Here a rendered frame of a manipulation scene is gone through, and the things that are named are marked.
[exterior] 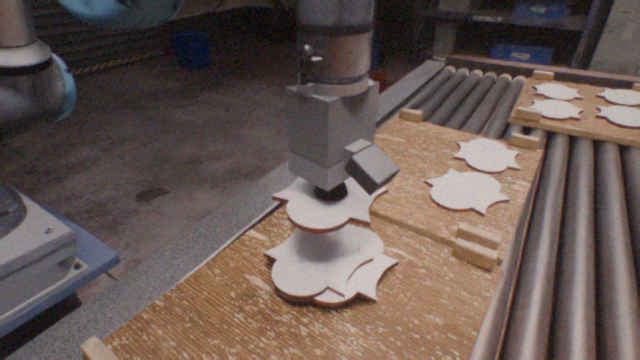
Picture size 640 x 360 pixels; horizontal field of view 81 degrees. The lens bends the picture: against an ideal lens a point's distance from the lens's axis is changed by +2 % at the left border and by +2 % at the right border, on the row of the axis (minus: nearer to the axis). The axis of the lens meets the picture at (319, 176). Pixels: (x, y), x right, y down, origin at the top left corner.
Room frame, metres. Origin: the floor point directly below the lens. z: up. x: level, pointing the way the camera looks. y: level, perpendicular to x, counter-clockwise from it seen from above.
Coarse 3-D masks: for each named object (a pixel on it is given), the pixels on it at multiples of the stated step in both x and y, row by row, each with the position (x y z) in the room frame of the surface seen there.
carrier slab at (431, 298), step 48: (240, 240) 0.43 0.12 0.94; (384, 240) 0.43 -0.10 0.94; (432, 240) 0.43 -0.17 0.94; (192, 288) 0.34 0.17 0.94; (240, 288) 0.34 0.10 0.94; (384, 288) 0.34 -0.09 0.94; (432, 288) 0.34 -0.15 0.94; (480, 288) 0.34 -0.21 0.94; (144, 336) 0.27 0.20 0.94; (192, 336) 0.27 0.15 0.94; (240, 336) 0.27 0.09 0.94; (288, 336) 0.27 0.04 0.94; (336, 336) 0.27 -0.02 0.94; (384, 336) 0.27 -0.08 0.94; (432, 336) 0.27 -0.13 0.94
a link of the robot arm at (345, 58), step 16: (304, 32) 0.41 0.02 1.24; (368, 32) 0.37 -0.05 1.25; (304, 48) 0.36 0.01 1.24; (320, 48) 0.35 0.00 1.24; (336, 48) 0.35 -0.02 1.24; (352, 48) 0.35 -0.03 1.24; (368, 48) 0.37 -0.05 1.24; (320, 64) 0.35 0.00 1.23; (336, 64) 0.35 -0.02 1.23; (352, 64) 0.35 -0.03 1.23; (368, 64) 0.37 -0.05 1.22; (320, 80) 0.36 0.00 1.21; (336, 80) 0.36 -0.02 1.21; (352, 80) 0.36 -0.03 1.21
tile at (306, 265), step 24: (288, 240) 0.40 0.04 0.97; (312, 240) 0.40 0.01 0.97; (336, 240) 0.40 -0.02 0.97; (288, 264) 0.35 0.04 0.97; (312, 264) 0.35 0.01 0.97; (336, 264) 0.35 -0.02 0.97; (360, 264) 0.35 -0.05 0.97; (288, 288) 0.31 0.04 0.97; (312, 288) 0.31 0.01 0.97; (336, 288) 0.31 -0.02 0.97
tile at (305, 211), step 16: (288, 192) 0.39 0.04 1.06; (304, 192) 0.39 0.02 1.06; (352, 192) 0.39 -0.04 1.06; (384, 192) 0.39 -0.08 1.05; (288, 208) 0.35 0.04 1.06; (304, 208) 0.35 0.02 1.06; (320, 208) 0.35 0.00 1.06; (336, 208) 0.35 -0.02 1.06; (352, 208) 0.35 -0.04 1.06; (368, 208) 0.35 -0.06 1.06; (304, 224) 0.32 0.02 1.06; (320, 224) 0.32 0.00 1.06; (336, 224) 0.32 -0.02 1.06; (368, 224) 0.33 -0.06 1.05
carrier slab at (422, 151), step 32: (384, 128) 0.85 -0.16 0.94; (416, 128) 0.84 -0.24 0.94; (448, 128) 0.85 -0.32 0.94; (416, 160) 0.68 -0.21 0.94; (448, 160) 0.68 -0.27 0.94; (416, 192) 0.56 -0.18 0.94; (512, 192) 0.56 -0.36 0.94; (416, 224) 0.47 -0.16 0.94; (448, 224) 0.47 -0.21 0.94; (480, 224) 0.47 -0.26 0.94; (512, 224) 0.47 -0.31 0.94
